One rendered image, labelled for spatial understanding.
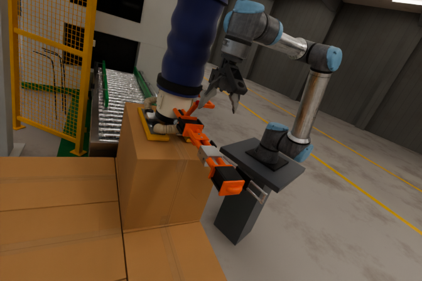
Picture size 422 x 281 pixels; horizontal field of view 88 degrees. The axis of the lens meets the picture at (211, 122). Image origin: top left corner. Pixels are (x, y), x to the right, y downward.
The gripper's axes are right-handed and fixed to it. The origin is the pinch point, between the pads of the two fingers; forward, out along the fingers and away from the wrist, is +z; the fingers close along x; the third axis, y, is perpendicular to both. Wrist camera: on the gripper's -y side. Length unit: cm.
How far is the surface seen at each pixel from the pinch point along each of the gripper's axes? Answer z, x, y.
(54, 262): 68, 46, 0
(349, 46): -134, -773, 509
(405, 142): 106, -889, 234
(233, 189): 13.1, 2.0, -24.8
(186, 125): 11.8, 5.0, 11.3
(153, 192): 45.8, 12.2, 10.0
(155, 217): 62, 8, 10
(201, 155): 14.7, 4.3, -5.6
